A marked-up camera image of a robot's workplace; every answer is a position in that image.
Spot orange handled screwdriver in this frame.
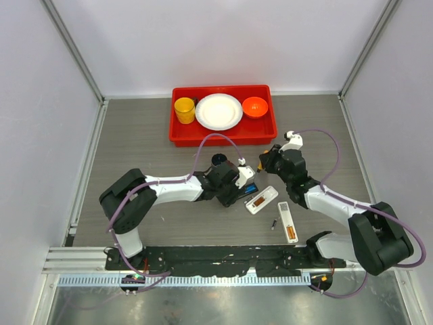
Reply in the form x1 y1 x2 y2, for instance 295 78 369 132
255 162 263 177

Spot black remote blue batteries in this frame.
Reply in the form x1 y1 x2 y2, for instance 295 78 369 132
237 183 258 199

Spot white remote control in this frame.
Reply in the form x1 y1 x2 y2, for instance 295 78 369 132
246 186 279 215

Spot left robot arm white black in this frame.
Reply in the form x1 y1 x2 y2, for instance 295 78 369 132
99 160 255 270

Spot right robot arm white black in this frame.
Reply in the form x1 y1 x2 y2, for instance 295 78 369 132
258 145 414 276

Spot white remote orange batteries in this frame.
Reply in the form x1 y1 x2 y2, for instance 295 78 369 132
277 202 298 244

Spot dark blue ceramic mug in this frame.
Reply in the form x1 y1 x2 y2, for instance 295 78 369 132
211 153 227 168

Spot orange plastic bowl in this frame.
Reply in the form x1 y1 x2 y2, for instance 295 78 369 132
242 96 269 118

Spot red plastic tray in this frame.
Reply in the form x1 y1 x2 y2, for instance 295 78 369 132
168 85 278 147

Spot orange AAA battery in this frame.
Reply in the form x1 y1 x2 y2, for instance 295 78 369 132
286 226 296 240

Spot white paper plate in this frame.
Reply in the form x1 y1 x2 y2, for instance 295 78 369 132
195 93 243 131

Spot yellow plastic cup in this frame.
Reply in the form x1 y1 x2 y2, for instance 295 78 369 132
174 97 196 125

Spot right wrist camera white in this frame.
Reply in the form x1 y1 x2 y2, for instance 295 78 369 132
279 131 303 152

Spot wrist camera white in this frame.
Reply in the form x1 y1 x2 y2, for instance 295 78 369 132
235 158 256 188
279 131 303 152

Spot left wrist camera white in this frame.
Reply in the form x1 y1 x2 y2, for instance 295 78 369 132
235 158 256 188

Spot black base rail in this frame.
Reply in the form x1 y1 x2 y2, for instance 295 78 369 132
104 244 348 277

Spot white slotted cable duct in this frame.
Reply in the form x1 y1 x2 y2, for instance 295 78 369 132
58 273 311 287

